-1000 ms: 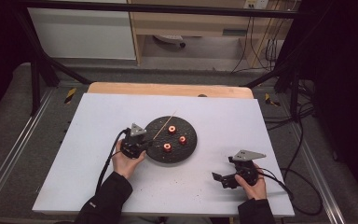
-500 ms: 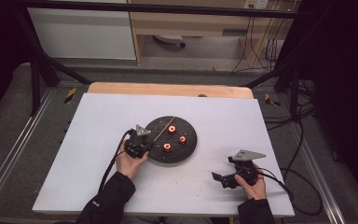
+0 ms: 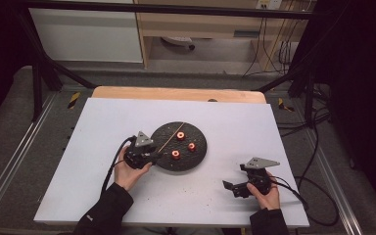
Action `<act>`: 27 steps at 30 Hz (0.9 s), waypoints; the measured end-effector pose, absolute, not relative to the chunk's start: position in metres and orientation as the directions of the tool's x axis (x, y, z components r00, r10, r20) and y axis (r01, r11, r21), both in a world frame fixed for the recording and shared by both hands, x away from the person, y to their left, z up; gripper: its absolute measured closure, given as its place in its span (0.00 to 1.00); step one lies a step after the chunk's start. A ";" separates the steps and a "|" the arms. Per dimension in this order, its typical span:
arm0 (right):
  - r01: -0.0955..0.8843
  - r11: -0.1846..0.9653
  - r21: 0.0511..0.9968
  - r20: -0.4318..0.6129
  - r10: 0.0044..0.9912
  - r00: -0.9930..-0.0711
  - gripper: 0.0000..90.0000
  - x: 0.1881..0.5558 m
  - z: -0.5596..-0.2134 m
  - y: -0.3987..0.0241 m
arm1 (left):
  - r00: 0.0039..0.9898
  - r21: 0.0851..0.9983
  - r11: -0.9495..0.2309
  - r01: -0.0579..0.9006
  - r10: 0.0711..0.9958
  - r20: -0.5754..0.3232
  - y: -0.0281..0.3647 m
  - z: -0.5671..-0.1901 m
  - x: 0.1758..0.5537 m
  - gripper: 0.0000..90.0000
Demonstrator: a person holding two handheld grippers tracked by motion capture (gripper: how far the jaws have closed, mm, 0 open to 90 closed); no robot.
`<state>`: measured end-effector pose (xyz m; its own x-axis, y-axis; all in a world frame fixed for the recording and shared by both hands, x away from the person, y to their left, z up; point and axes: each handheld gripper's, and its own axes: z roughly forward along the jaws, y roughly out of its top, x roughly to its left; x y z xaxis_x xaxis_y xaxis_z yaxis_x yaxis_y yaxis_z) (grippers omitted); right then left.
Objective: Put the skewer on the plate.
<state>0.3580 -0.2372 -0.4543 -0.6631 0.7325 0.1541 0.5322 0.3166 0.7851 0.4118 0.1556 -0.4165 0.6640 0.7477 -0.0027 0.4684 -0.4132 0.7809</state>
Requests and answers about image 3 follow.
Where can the aluminium floor rail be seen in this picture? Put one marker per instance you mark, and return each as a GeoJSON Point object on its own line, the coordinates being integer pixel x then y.
{"type": "Point", "coordinates": [334, 182]}
{"type": "Point", "coordinates": [16, 150]}

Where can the white board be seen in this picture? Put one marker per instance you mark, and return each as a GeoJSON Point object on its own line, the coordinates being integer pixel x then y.
{"type": "Point", "coordinates": [104, 124]}

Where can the white cabinet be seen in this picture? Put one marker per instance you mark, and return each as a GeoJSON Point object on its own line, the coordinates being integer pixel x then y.
{"type": "Point", "coordinates": [88, 36]}

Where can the grey chair base with caster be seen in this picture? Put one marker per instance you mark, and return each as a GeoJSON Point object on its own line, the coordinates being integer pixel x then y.
{"type": "Point", "coordinates": [178, 40]}

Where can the black textured round plate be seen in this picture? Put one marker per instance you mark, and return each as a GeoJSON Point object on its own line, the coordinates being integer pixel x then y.
{"type": "Point", "coordinates": [192, 160]}

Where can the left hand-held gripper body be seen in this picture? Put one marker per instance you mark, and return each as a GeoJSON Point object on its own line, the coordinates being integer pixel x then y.
{"type": "Point", "coordinates": [137, 156]}

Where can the white power strip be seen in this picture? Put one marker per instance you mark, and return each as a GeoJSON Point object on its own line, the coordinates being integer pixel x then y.
{"type": "Point", "coordinates": [269, 4]}

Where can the person's left hand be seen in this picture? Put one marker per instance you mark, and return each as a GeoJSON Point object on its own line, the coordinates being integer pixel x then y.
{"type": "Point", "coordinates": [127, 176]}

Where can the thin bamboo skewer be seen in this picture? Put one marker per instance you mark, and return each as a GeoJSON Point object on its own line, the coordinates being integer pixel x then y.
{"type": "Point", "coordinates": [173, 135]}

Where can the black metal frame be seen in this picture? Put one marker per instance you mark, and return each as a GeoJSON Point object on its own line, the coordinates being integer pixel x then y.
{"type": "Point", "coordinates": [176, 9]}

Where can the person's right hand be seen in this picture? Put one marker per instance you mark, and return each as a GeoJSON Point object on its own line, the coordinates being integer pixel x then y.
{"type": "Point", "coordinates": [269, 200]}

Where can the wooden table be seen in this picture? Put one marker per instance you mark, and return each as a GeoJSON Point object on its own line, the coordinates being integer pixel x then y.
{"type": "Point", "coordinates": [163, 94]}

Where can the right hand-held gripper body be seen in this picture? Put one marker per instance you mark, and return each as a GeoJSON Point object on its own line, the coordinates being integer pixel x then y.
{"type": "Point", "coordinates": [258, 182]}

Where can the light wooden desk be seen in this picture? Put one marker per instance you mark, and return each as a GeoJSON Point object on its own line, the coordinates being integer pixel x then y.
{"type": "Point", "coordinates": [192, 24]}

